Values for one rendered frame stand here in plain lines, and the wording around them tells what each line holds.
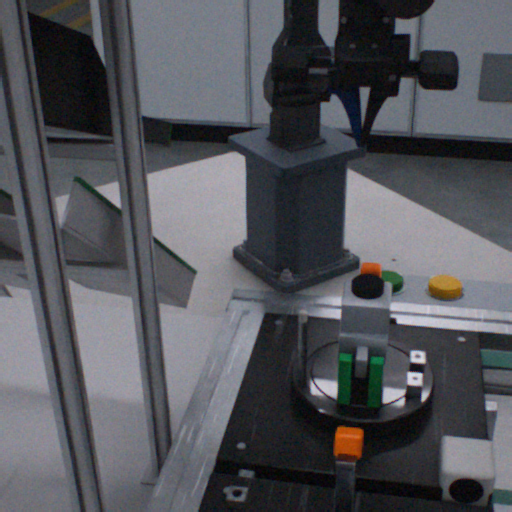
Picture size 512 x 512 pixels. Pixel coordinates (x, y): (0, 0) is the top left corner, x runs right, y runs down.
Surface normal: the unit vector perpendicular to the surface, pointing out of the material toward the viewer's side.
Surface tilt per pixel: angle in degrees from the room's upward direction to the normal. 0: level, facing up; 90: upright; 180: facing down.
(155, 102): 90
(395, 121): 90
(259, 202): 88
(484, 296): 0
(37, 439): 0
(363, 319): 90
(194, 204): 0
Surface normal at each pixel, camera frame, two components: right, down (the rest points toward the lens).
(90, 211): 0.93, 0.16
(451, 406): -0.02, -0.87
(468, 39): -0.22, 0.48
